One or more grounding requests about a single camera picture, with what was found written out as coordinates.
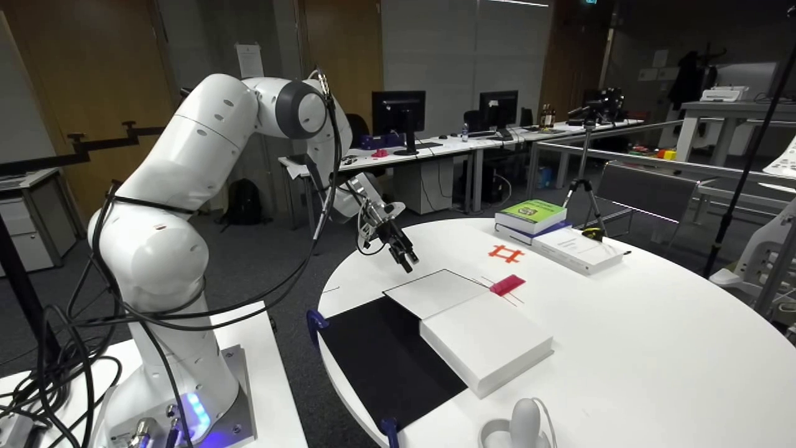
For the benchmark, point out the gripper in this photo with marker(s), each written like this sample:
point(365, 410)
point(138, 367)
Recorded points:
point(387, 233)

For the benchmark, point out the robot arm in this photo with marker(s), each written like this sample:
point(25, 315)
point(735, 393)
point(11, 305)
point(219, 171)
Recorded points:
point(186, 162)

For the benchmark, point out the open hardcover book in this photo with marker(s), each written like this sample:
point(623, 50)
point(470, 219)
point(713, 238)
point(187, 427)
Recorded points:
point(479, 342)

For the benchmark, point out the blue book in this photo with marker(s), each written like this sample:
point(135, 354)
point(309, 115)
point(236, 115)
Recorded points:
point(522, 235)

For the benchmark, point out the green book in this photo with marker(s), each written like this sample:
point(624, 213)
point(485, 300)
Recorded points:
point(532, 213)

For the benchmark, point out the white book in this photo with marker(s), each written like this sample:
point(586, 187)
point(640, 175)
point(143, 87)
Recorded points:
point(578, 250)

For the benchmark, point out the grey cabinet under desk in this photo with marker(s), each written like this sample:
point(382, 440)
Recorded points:
point(423, 185)

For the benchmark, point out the red tape hash mark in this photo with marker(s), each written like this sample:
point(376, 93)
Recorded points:
point(505, 253)

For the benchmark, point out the red block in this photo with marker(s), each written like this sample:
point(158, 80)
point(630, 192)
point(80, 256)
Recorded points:
point(507, 285)

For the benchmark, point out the blue clamp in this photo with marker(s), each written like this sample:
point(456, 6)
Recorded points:
point(316, 323)
point(390, 432)

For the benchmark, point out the purple box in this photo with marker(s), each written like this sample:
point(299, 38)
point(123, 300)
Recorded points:
point(380, 140)

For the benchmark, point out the row of white desks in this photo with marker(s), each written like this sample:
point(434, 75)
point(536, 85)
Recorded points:
point(460, 148)

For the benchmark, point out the water bottle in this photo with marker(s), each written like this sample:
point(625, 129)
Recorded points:
point(464, 132)

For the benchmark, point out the black office chair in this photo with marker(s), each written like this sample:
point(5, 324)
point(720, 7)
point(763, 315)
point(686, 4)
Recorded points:
point(357, 129)

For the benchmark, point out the black monitor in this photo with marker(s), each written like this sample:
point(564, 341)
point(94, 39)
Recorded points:
point(398, 113)
point(498, 109)

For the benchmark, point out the black backpack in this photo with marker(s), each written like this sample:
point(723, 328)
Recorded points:
point(242, 202)

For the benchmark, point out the yellow tape measure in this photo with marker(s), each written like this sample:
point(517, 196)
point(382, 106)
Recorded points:
point(592, 234)

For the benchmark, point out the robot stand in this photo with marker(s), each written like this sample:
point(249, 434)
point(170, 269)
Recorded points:
point(273, 386)

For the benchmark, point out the group of brown bottles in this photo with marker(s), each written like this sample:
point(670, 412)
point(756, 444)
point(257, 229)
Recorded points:
point(547, 116)

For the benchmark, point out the white hand controller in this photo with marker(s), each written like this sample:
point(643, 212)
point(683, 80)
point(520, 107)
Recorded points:
point(525, 426)

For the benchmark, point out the grey chair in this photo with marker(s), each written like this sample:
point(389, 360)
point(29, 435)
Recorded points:
point(647, 193)

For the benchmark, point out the paper sheet on door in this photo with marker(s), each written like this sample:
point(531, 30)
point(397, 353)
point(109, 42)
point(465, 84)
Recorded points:
point(250, 60)

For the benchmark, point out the coat rack with coats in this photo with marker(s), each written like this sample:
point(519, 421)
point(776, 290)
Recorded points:
point(689, 78)

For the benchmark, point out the white device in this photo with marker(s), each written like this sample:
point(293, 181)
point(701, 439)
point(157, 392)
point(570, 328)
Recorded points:
point(723, 94)

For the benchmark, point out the white chair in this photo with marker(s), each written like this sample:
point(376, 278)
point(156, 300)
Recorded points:
point(762, 255)

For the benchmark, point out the grey table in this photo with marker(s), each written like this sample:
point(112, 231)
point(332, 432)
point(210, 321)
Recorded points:
point(734, 112)

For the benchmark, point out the grey drawer cabinet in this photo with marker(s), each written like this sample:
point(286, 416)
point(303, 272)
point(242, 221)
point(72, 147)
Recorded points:
point(34, 224)

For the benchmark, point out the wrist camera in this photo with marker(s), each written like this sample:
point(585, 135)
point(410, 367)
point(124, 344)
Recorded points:
point(368, 218)

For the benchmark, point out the camera on tripod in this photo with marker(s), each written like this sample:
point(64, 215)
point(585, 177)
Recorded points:
point(584, 180)

